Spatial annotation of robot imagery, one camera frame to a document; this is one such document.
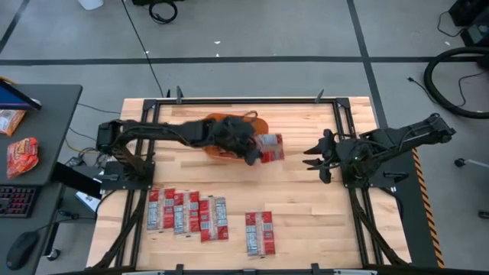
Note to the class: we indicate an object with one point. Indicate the red popcorn bag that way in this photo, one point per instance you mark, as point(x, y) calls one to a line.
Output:
point(186, 212)
point(160, 210)
point(260, 233)
point(273, 147)
point(214, 219)

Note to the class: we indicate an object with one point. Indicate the white bin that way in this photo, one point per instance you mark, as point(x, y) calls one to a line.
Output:
point(91, 4)

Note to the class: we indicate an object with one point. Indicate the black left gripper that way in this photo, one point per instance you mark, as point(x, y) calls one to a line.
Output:
point(233, 137)

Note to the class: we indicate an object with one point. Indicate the black desk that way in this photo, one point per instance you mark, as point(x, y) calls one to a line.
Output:
point(49, 126)

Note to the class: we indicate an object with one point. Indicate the pale orange snack bag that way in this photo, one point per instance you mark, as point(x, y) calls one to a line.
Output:
point(9, 121)

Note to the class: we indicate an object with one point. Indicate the orange plastic basket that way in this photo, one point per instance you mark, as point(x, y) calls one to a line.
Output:
point(261, 124)

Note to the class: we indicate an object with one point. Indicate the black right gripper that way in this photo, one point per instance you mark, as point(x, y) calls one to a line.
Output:
point(345, 154)

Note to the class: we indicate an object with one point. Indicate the black aluminium table frame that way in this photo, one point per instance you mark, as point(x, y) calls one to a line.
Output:
point(244, 101)

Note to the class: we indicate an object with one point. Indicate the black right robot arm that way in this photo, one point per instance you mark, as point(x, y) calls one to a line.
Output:
point(401, 137)

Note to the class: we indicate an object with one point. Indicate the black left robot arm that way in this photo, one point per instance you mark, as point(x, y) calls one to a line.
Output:
point(164, 131)

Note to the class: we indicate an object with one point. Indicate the black computer mouse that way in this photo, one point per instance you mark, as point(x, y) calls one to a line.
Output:
point(21, 250)

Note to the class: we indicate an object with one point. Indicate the black keyboard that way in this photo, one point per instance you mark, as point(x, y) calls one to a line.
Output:
point(17, 200)

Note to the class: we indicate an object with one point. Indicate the monitor with blue screen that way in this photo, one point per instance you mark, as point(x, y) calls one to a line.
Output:
point(15, 99)

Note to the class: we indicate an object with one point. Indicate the black plate with hazard stripes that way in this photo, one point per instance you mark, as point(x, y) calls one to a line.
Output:
point(414, 214)

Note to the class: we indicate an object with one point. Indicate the black equipment boxes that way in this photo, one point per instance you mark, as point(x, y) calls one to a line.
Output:
point(473, 23)

